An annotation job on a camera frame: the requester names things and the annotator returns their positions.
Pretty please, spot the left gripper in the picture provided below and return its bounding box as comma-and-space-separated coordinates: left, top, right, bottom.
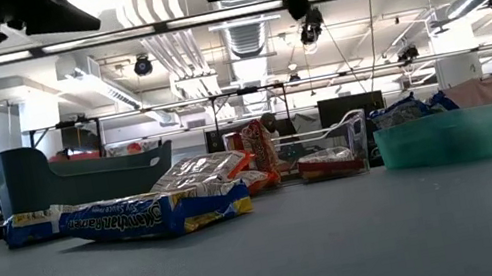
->
0, 0, 104, 49

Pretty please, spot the dark grey plastic bin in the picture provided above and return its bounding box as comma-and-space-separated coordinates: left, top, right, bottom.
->
0, 120, 181, 222

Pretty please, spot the black background screen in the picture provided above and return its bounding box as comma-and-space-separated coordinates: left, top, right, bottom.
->
316, 89, 388, 131

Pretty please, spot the clear plastic bin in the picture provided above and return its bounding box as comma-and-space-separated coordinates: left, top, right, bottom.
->
221, 106, 378, 197

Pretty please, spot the green translucent plastic bin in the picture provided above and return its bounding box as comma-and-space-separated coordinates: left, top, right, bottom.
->
370, 102, 492, 179

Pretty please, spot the pink cloth cover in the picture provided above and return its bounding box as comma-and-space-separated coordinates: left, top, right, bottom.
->
439, 74, 492, 115

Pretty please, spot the blue-grey table mat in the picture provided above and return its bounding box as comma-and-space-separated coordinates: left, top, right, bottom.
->
0, 147, 492, 276

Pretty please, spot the silver ventilation duct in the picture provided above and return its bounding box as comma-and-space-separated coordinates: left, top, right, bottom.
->
207, 0, 285, 64

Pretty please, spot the black hanging camera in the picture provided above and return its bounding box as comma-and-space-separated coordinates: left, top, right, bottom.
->
295, 5, 330, 47

